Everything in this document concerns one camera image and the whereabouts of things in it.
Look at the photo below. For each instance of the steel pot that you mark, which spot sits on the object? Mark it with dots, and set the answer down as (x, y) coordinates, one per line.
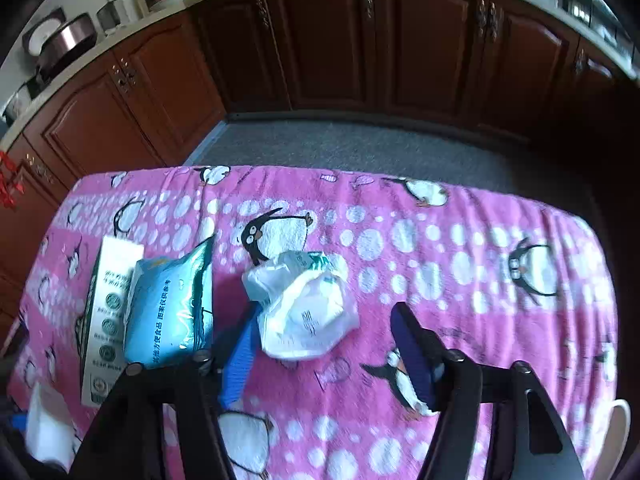
(67, 40)

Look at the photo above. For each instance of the brown wooden kitchen cabinet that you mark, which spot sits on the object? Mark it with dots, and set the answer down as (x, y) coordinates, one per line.
(325, 35)

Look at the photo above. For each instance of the red hanging ornament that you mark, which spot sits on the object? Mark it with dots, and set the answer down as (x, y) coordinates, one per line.
(10, 180)

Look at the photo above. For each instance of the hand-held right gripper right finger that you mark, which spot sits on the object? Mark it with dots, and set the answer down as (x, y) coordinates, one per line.
(410, 355)

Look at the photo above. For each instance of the pink penguin blanket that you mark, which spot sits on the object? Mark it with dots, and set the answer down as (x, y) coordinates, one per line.
(450, 260)

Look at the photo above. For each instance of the white green milk carton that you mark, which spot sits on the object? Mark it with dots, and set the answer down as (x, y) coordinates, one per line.
(107, 310)

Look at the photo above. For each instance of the white paper tissue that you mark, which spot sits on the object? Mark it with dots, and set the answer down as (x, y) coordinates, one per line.
(50, 425)

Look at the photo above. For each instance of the blue snack packet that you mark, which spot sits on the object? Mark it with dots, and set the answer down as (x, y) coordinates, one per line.
(170, 310)

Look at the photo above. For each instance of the white plastic bag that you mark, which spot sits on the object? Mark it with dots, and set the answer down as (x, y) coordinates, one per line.
(305, 310)

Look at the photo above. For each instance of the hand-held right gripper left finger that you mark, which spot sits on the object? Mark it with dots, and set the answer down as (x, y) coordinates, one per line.
(240, 355)

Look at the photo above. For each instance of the white mug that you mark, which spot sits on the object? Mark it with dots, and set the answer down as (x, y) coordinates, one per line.
(620, 405)

